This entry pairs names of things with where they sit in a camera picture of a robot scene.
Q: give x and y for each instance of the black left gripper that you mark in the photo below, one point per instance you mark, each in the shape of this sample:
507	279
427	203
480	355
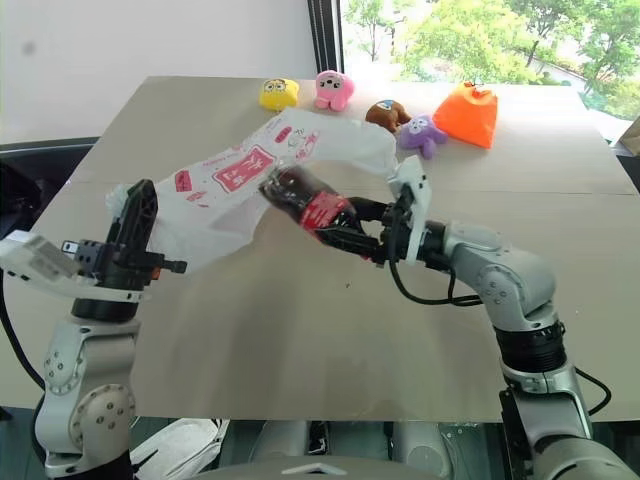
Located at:
122	265

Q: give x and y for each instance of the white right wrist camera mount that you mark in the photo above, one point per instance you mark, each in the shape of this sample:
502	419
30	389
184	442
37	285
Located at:
417	200

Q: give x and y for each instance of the grey rounded robot leg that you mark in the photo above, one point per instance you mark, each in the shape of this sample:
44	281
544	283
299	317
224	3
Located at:
417	442

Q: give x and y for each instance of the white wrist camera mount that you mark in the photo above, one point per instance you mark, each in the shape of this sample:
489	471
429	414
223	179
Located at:
417	200
40	260

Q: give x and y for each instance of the yellow plush toy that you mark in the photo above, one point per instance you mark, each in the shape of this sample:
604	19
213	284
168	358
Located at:
277	92

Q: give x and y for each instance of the white plastic bag red print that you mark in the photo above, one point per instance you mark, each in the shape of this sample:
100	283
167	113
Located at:
240	175

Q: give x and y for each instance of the dark window frame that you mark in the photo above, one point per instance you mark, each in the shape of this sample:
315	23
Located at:
325	35

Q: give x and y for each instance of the pink octopus plush toy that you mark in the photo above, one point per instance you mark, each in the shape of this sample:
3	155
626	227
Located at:
334	89

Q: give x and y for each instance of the brown plush toy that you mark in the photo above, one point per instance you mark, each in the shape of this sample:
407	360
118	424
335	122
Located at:
385	116

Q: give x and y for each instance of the brown cardboard box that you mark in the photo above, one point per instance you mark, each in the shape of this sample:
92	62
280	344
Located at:
627	137

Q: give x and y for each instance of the purple octopus plush toy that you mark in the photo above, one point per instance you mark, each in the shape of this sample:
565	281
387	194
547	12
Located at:
422	134

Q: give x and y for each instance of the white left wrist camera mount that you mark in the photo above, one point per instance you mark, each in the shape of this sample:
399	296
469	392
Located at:
40	260

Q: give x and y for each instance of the orange fabric pouch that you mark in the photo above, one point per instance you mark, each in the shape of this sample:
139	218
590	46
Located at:
467	115

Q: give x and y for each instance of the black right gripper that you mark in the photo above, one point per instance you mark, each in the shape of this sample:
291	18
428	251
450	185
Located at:
392	235

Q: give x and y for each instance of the cola bottle with red cap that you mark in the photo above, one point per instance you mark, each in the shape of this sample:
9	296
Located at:
310	205

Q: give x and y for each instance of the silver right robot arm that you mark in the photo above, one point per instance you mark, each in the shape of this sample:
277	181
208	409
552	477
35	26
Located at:
520	290

